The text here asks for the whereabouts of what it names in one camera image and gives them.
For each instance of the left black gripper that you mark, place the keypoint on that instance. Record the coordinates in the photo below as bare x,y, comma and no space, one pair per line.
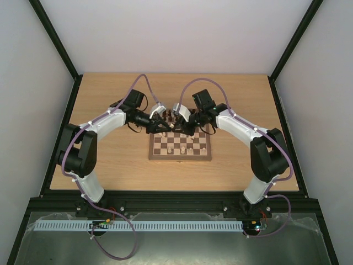
154,126

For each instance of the wooden chess board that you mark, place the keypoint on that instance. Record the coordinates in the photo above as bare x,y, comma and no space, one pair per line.
158,146

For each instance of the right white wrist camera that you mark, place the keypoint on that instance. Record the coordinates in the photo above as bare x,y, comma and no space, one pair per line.
181,110

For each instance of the black frame post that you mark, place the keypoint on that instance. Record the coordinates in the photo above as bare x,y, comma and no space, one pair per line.
296,37
54,37

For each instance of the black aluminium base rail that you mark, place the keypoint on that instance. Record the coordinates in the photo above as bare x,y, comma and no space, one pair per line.
230,204

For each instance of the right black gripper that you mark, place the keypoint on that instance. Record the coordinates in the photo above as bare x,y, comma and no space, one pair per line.
189,126

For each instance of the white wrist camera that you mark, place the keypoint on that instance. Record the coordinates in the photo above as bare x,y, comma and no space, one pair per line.
159,108
181,110

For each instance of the right black frame post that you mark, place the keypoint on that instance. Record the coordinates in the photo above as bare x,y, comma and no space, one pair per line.
296,37

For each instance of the grey slotted cable duct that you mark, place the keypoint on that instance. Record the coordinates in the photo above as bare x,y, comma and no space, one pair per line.
140,226

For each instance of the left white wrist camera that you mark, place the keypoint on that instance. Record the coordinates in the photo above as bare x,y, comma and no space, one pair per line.
159,108

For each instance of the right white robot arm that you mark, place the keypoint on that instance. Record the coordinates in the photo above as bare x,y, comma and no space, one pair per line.
268,152

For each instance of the metal front tray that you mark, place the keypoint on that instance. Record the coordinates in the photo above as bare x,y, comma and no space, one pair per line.
284,239

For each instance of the left black frame post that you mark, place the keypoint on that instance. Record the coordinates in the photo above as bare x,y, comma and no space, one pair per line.
54,37

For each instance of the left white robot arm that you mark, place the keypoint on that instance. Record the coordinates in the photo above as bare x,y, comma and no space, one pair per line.
77,149

